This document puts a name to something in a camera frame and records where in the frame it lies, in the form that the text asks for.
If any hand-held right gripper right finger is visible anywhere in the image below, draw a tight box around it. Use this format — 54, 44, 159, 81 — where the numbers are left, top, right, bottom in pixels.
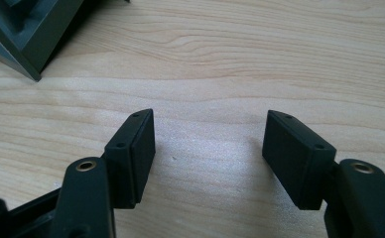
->
261, 109, 385, 238

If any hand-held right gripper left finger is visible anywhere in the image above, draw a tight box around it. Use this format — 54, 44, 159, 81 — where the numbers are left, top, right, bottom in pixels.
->
51, 108, 157, 238

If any dark grey plastic tray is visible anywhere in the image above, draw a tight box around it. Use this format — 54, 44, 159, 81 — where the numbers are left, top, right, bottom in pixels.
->
0, 0, 131, 82

